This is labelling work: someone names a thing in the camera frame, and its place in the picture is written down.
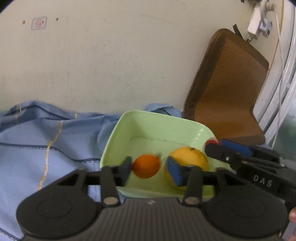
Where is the small red fruit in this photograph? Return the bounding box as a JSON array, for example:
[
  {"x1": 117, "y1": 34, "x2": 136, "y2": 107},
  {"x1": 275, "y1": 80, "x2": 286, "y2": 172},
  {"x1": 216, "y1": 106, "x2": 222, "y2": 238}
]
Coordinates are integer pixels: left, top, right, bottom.
[{"x1": 205, "y1": 139, "x2": 219, "y2": 147}]

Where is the small orange tangerine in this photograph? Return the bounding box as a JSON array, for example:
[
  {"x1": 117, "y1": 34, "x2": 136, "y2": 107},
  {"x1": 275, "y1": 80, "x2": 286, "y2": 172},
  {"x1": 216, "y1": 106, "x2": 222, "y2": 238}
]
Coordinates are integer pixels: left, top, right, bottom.
[{"x1": 132, "y1": 154, "x2": 161, "y2": 179}]

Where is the person's right hand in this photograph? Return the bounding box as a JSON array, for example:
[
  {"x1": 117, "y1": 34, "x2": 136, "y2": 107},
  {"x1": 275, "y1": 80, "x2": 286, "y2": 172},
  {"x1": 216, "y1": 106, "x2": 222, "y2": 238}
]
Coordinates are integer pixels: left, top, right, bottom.
[{"x1": 288, "y1": 207, "x2": 296, "y2": 223}]

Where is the large yellow fruit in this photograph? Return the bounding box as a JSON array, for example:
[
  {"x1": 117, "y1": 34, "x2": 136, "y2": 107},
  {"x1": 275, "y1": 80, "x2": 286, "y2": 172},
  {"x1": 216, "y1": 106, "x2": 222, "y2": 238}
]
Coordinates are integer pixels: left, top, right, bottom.
[{"x1": 164, "y1": 147, "x2": 210, "y2": 190}]

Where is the light green plastic basin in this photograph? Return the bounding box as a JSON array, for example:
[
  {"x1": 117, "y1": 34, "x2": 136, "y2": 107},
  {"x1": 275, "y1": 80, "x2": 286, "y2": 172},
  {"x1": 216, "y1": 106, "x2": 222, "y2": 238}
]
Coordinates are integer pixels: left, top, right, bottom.
[{"x1": 100, "y1": 110, "x2": 215, "y2": 199}]

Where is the brown woven seat cushion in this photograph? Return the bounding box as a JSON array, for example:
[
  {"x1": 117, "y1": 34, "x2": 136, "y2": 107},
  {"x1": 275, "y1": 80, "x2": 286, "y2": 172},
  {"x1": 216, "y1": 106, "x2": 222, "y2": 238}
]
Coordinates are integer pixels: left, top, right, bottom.
[{"x1": 183, "y1": 29, "x2": 269, "y2": 145}]

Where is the black tape strip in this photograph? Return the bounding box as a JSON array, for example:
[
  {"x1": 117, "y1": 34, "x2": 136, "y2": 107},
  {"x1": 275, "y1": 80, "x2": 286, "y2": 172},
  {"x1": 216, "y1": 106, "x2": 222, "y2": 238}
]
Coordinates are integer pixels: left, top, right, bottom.
[{"x1": 233, "y1": 24, "x2": 243, "y2": 38}]

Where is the white power strip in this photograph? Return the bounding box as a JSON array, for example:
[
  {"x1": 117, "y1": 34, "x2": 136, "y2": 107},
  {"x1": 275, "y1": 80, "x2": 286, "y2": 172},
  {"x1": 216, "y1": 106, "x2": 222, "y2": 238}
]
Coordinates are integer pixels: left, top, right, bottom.
[{"x1": 247, "y1": 3, "x2": 262, "y2": 41}]

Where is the white plug adapter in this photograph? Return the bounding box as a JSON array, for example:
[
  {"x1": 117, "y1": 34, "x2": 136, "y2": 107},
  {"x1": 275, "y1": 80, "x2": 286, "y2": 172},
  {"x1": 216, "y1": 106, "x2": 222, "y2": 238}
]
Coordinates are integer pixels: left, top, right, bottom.
[{"x1": 259, "y1": 19, "x2": 273, "y2": 38}]

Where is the white door frame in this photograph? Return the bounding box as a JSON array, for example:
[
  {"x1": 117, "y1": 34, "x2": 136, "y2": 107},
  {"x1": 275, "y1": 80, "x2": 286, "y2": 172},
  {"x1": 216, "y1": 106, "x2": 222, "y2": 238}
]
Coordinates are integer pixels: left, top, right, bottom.
[{"x1": 252, "y1": 1, "x2": 295, "y2": 147}]

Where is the wall sticker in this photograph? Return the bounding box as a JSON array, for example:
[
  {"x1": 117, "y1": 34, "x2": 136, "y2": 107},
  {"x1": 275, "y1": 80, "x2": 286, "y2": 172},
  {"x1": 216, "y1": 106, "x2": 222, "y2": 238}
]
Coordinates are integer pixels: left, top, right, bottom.
[{"x1": 31, "y1": 16, "x2": 47, "y2": 31}]

